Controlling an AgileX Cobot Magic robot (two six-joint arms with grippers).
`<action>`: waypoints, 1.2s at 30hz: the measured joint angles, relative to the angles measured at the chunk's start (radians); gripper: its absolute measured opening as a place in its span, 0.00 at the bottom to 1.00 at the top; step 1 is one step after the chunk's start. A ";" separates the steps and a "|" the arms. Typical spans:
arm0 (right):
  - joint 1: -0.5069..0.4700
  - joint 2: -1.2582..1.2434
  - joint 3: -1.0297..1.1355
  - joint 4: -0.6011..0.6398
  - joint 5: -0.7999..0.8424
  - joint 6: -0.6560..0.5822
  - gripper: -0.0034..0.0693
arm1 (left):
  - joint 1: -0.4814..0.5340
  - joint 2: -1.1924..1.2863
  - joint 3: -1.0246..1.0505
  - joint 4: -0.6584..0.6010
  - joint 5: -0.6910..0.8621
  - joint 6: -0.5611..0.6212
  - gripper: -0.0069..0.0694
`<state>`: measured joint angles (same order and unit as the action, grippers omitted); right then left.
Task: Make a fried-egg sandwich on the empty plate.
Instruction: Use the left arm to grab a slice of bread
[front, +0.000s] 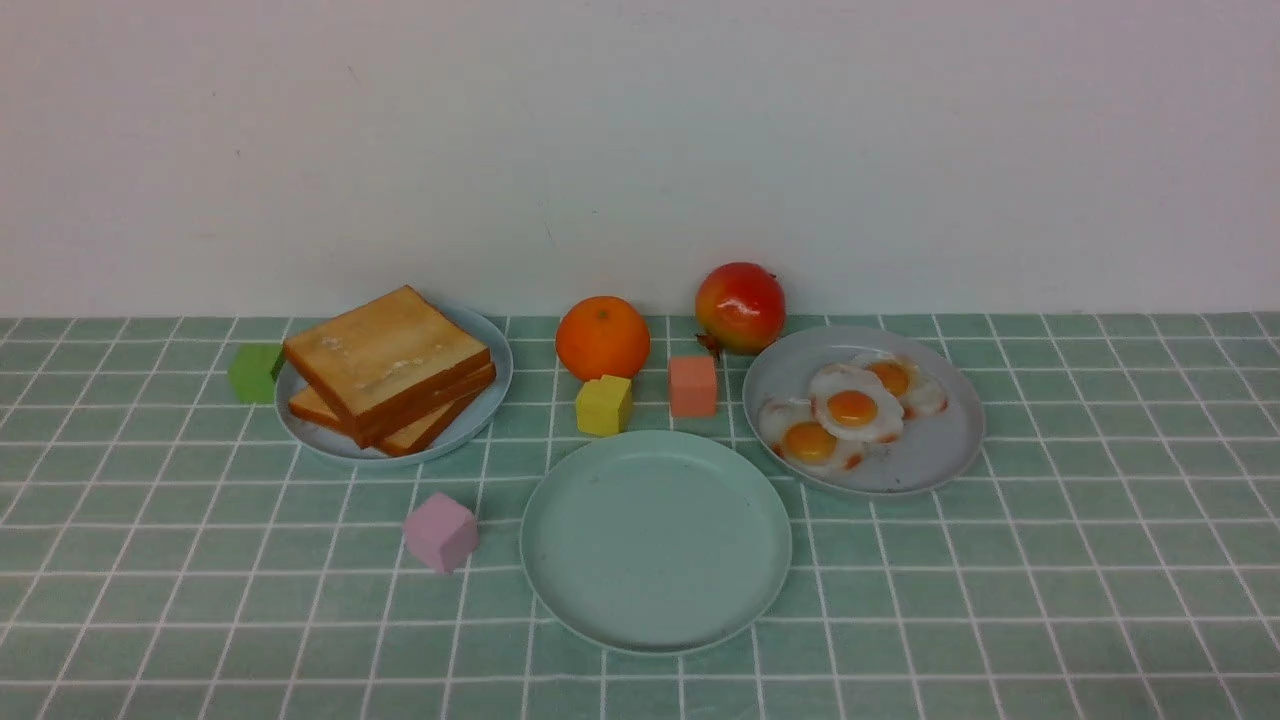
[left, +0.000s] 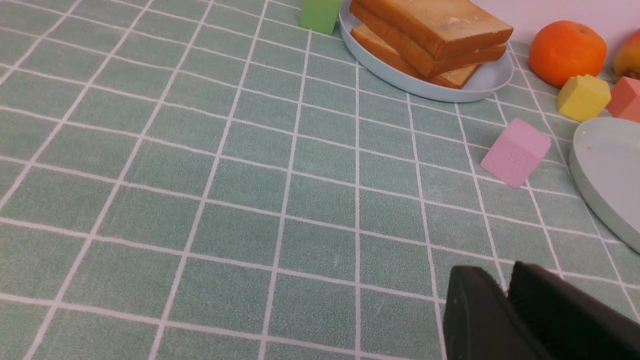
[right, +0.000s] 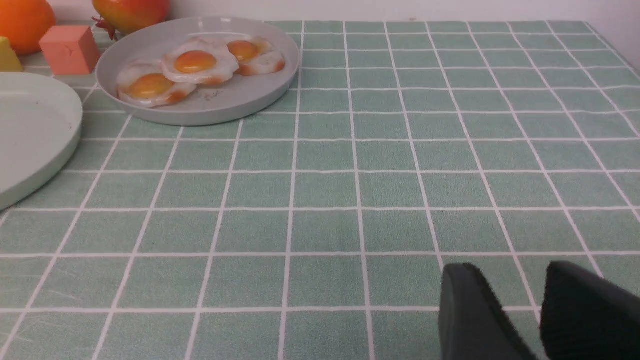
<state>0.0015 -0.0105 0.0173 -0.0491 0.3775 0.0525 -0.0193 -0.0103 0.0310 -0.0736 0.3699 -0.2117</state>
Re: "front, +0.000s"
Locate toast slice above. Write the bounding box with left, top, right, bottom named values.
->
left=288, top=387, right=481, bottom=457
left=353, top=361, right=497, bottom=448
left=283, top=284, right=494, bottom=447

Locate fried egg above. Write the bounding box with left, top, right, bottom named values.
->
left=756, top=398, right=867, bottom=479
left=808, top=363, right=904, bottom=445
left=851, top=352, right=948, bottom=421

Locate orange fruit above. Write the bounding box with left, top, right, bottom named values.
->
left=556, top=296, right=652, bottom=382

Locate salmon foam cube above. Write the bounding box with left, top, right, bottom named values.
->
left=668, top=355, right=719, bottom=418

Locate yellow foam cube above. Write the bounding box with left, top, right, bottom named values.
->
left=575, top=375, right=634, bottom=437

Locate red pomegranate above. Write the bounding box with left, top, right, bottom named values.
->
left=695, top=263, right=787, bottom=357

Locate teal centre plate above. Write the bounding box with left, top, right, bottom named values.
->
left=518, top=430, right=794, bottom=656

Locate pink foam cube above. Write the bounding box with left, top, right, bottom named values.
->
left=402, top=492, right=480, bottom=575

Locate grey egg plate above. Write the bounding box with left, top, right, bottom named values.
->
left=742, top=325, right=986, bottom=497

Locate light blue bread plate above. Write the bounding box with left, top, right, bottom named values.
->
left=275, top=295, right=515, bottom=471

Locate green foam cube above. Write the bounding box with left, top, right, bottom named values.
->
left=227, top=343, right=285, bottom=404

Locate green checkered tablecloth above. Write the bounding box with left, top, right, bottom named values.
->
left=1, top=313, right=1279, bottom=719

